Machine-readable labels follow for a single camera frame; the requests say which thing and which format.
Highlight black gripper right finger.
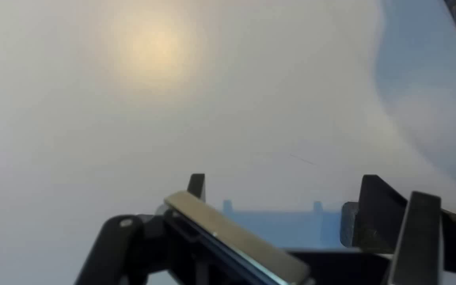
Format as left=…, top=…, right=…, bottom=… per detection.
left=341, top=172, right=456, bottom=285

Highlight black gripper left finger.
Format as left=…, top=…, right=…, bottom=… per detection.
left=75, top=172, right=316, bottom=285

